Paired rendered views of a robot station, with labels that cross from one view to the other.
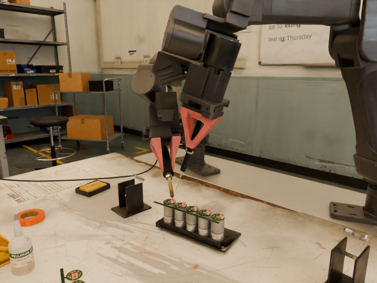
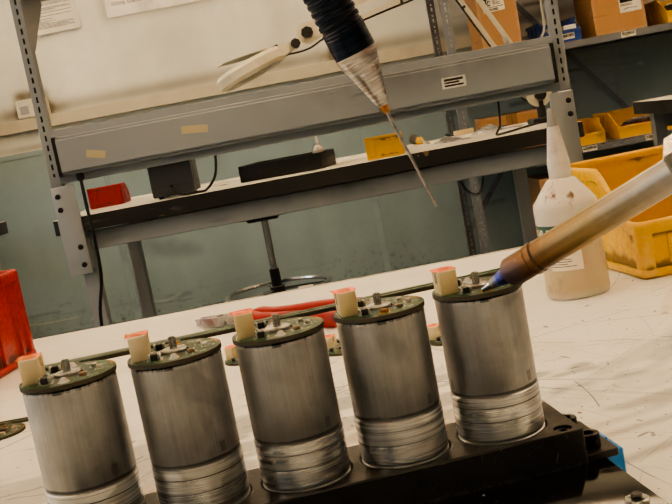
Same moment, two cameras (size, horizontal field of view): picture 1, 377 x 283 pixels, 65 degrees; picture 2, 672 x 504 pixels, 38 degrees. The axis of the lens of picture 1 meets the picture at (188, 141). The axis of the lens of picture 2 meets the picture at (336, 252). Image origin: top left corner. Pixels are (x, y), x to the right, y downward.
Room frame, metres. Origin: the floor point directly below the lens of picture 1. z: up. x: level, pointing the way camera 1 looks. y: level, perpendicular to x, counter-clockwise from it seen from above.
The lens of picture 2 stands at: (0.73, -0.17, 0.86)
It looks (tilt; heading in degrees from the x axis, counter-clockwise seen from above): 7 degrees down; 138
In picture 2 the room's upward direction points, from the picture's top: 11 degrees counter-clockwise
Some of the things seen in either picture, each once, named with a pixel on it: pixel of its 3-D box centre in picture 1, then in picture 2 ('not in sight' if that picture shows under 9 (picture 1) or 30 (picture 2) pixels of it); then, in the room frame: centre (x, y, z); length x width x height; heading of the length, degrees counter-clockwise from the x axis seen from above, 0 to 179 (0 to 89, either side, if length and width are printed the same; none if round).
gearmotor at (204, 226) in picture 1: (204, 224); (193, 439); (0.51, -0.03, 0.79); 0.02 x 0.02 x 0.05
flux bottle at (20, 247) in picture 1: (19, 242); (564, 201); (0.43, 0.27, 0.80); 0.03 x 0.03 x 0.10
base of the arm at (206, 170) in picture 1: (194, 155); not in sight; (0.97, -0.02, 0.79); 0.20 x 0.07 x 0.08; 33
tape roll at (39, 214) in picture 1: (30, 217); not in sight; (0.60, 0.35, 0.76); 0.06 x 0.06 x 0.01
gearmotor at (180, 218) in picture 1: (180, 216); (394, 393); (0.54, 0.02, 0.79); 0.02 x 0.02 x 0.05
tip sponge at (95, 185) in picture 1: (93, 187); not in sight; (0.76, 0.26, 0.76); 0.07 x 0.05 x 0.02; 148
